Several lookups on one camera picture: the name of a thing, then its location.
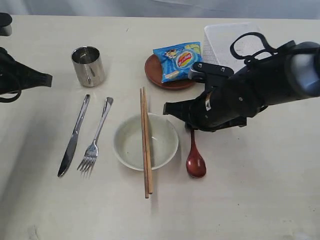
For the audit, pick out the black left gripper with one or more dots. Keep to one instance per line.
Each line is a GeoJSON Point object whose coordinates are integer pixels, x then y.
{"type": "Point", "coordinates": [14, 76]}

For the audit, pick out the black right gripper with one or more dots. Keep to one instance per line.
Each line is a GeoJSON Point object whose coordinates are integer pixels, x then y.
{"type": "Point", "coordinates": [226, 106]}

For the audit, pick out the dark wooden chopstick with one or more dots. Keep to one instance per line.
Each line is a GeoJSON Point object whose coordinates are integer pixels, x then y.
{"type": "Point", "coordinates": [147, 141]}

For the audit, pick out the light wooden chopstick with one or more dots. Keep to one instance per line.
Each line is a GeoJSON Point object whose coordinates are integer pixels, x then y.
{"type": "Point", "coordinates": [145, 171]}

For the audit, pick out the blue snack packet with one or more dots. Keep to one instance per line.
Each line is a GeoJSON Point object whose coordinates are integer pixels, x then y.
{"type": "Point", "coordinates": [176, 60]}

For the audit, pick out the brown wooden plate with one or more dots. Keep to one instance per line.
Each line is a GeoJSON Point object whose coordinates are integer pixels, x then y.
{"type": "Point", "coordinates": [153, 72]}

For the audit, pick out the reddish brown wooden spoon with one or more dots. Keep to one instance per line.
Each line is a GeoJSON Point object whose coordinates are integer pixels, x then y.
{"type": "Point", "coordinates": [195, 164]}

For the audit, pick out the shiny stainless steel cup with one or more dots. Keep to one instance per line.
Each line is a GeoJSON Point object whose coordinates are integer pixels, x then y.
{"type": "Point", "coordinates": [88, 66]}

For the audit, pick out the pale green ceramic bowl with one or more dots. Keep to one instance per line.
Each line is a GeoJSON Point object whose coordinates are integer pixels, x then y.
{"type": "Point", "coordinates": [127, 142]}

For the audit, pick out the white woven plastic basket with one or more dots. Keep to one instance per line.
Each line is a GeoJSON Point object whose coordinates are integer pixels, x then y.
{"type": "Point", "coordinates": [218, 39]}

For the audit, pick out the short metal spoon handle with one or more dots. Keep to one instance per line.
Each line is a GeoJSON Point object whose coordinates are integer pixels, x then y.
{"type": "Point", "coordinates": [92, 151]}

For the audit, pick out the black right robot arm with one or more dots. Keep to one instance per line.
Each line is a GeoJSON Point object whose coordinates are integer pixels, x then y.
{"type": "Point", "coordinates": [292, 74]}

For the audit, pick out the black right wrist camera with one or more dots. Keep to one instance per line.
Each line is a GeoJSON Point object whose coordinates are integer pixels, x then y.
{"type": "Point", "coordinates": [211, 75]}

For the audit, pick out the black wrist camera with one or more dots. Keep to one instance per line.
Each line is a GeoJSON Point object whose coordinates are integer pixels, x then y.
{"type": "Point", "coordinates": [5, 24]}
{"type": "Point", "coordinates": [211, 75]}

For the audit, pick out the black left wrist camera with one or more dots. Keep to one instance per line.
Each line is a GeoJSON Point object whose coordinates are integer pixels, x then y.
{"type": "Point", "coordinates": [5, 24]}

